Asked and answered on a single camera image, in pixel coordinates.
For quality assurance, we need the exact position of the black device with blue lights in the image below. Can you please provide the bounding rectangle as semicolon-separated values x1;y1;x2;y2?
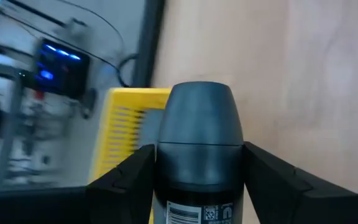
31;38;91;101

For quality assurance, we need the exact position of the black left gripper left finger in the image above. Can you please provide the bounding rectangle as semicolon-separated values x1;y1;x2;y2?
85;143;157;224

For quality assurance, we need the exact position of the grey metal post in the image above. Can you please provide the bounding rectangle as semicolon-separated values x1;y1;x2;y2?
0;77;24;191

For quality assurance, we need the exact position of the grey deodorant bottle with label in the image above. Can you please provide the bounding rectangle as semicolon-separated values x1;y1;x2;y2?
152;81;246;224

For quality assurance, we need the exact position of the black table edge rail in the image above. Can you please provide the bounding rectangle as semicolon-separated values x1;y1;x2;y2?
132;0;167;88

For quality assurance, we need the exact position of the yellow slotted plastic basket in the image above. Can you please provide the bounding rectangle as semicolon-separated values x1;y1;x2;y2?
88;87;172;224

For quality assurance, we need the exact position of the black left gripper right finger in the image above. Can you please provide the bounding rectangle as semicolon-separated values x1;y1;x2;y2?
242;141;358;224

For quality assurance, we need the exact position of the thin black floor cable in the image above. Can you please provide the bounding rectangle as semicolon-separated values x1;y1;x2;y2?
0;0;131;88

